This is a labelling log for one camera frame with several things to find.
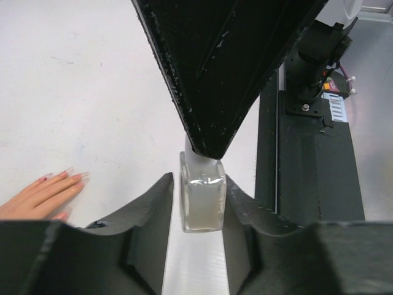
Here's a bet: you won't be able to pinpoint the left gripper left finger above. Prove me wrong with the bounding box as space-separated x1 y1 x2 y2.
1 173 174 294

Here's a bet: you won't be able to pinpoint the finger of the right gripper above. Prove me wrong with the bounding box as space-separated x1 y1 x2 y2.
133 0 325 160

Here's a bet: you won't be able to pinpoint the clear nail polish bottle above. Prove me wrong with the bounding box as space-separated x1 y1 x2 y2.
179 151 227 233

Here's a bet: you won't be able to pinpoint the mannequin hand with nails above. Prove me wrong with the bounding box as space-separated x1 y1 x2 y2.
1 168 88 222

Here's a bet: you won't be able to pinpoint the right white cable duct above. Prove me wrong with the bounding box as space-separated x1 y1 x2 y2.
322 92 348 123

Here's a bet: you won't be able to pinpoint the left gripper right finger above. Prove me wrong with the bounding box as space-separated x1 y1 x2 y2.
222 179 392 294

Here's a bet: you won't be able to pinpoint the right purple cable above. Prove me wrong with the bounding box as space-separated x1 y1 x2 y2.
338 61 357 96

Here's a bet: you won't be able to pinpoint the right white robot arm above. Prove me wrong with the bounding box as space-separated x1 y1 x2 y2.
133 1 361 160

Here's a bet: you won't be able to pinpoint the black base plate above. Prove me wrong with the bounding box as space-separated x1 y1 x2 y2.
255 73 365 225

